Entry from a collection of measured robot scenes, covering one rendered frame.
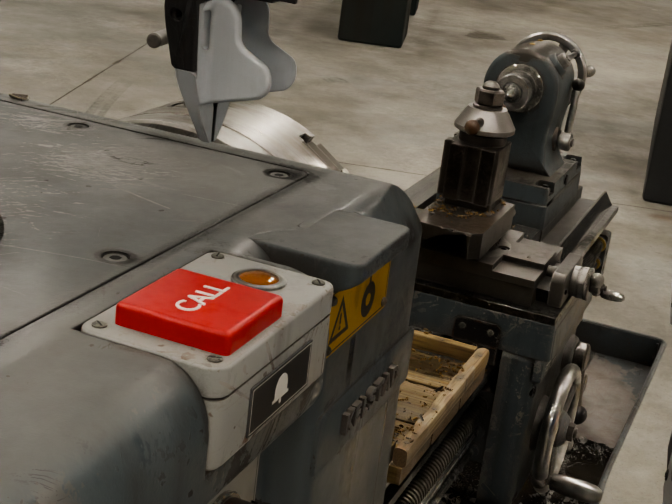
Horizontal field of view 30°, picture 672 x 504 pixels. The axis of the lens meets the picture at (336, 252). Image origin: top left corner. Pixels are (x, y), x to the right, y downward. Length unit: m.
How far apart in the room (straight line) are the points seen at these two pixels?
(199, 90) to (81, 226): 0.11
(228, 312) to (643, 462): 2.83
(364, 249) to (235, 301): 0.15
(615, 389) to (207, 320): 1.86
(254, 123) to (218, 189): 0.27
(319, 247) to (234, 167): 0.15
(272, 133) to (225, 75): 0.32
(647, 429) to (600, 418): 1.29
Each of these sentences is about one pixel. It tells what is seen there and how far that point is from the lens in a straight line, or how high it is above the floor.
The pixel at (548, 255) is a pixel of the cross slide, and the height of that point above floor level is 0.97.
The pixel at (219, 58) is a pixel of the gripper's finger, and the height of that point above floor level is 1.34.
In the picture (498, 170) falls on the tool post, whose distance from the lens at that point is 1.64.
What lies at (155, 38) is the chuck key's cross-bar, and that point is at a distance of 1.00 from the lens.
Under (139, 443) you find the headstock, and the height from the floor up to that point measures 1.24.
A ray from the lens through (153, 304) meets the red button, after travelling 0.59.
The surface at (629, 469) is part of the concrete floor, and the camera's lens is 3.32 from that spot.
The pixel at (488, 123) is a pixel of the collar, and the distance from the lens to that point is 1.62.
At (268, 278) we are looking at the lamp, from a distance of 0.65.
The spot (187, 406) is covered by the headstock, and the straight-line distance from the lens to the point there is 0.55.
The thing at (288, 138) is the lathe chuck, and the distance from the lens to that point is 1.07.
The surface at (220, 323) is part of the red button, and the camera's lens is 0.57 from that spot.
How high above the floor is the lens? 1.49
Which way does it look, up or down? 20 degrees down
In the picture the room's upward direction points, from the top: 7 degrees clockwise
